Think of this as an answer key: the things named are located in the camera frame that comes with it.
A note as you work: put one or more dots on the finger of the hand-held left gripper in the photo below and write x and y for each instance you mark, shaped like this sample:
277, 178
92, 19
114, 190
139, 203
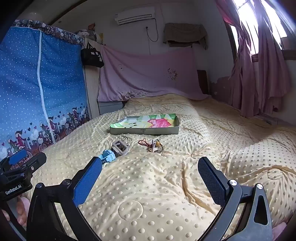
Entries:
38, 160
18, 156

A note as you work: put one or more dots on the white air conditioner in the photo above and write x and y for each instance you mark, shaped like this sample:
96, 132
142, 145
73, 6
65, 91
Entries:
135, 15

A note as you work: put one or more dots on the light wooden cabinet panel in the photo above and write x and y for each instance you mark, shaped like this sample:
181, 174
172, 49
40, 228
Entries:
92, 92

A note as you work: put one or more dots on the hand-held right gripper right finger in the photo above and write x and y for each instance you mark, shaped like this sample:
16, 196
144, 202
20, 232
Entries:
211, 180

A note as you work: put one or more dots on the grey watch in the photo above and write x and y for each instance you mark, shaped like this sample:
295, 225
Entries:
120, 148

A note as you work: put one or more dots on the bundles on wardrobe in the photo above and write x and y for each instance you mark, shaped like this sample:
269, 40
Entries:
89, 34

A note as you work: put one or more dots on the black tote bag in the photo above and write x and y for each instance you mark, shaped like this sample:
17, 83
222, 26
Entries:
92, 56

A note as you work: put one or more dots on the striped hair clip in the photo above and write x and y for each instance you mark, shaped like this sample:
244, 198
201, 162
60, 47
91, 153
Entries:
153, 145

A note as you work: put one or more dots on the blue printed fabric wardrobe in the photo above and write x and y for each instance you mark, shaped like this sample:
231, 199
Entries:
23, 81

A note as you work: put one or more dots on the purple curtain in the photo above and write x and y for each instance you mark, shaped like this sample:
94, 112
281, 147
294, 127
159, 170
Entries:
254, 76

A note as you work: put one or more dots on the floral lined tray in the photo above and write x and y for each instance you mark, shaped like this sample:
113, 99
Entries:
148, 122

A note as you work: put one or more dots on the pink sheet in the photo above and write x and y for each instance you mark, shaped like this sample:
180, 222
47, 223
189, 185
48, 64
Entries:
148, 74

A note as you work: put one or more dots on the brown draped cloth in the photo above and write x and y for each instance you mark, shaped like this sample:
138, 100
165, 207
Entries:
182, 33

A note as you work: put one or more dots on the window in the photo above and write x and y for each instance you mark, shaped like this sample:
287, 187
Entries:
283, 20

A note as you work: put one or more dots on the person's left hand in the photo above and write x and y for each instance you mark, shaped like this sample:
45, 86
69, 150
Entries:
22, 210

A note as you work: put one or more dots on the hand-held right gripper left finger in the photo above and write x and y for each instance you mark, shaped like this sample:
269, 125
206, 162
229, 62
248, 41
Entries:
89, 180

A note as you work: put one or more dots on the yellow dotted blanket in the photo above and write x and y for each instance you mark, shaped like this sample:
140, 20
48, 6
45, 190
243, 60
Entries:
161, 190

